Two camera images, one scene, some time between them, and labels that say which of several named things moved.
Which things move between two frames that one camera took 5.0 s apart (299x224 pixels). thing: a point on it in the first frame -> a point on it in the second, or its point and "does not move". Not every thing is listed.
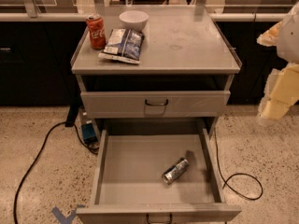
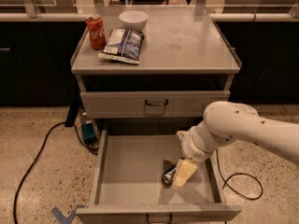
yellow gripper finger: x=270 y=37 -> x=182 y=134
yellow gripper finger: x=280 y=93 -> x=185 y=170
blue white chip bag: x=123 y=45 does not move
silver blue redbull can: x=175 y=171 does not move
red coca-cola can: x=96 y=31 does not move
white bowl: x=134 y=20 does not move
